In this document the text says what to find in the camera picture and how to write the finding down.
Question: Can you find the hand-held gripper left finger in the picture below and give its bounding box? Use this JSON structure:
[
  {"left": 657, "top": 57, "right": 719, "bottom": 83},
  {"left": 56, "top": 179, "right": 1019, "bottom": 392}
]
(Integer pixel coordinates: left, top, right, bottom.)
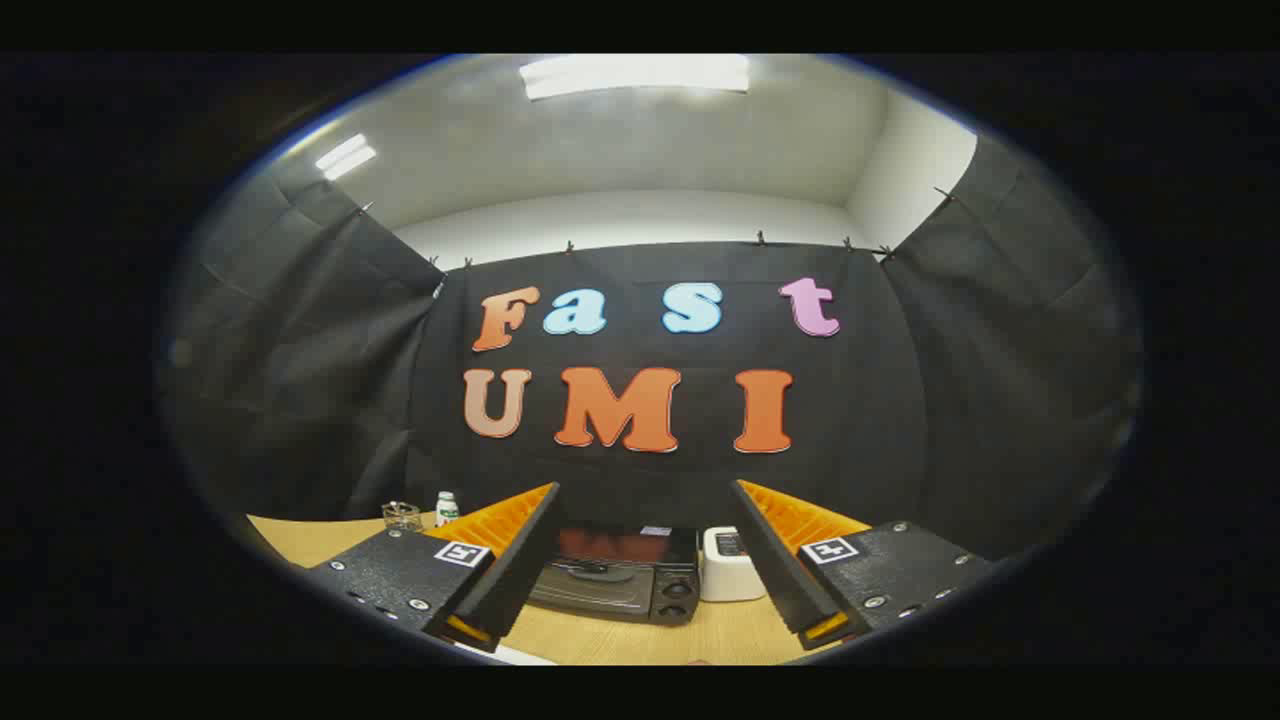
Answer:
[{"left": 305, "top": 482, "right": 563, "bottom": 656}]

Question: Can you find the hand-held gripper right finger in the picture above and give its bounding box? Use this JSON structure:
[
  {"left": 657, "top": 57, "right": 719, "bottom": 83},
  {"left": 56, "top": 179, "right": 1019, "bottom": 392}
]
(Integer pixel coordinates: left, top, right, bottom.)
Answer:
[{"left": 728, "top": 478, "right": 993, "bottom": 651}]

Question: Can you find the black toaster oven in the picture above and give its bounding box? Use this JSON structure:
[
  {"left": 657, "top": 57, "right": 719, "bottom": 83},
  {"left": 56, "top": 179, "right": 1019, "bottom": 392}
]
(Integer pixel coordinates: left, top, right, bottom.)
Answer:
[{"left": 527, "top": 525, "right": 703, "bottom": 628}]

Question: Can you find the white bread toaster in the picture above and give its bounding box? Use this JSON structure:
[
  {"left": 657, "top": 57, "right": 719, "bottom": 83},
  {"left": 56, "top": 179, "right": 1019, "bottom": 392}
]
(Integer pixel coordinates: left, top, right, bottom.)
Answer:
[{"left": 698, "top": 526, "right": 769, "bottom": 603}]

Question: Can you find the small ceiling light panel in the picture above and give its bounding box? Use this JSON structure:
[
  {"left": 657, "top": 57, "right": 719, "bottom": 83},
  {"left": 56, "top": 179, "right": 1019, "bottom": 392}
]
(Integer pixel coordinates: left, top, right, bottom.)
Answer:
[{"left": 314, "top": 133, "right": 379, "bottom": 182}]

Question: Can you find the long ceiling light panel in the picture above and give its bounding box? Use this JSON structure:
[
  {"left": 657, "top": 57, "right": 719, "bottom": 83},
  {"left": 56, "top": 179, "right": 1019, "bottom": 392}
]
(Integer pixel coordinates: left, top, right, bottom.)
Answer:
[{"left": 518, "top": 54, "right": 751, "bottom": 101}]

